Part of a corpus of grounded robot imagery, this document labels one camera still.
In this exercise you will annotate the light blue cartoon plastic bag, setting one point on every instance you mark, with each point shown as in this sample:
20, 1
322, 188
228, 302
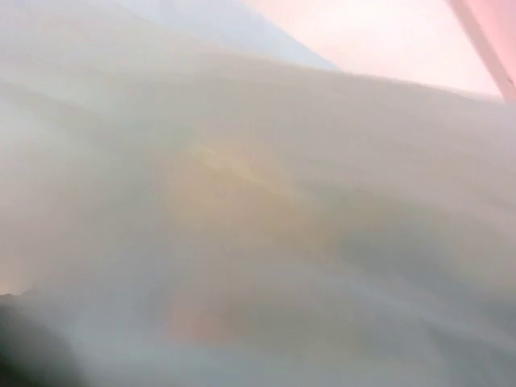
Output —
188, 215

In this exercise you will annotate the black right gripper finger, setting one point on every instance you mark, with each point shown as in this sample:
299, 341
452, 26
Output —
32, 353

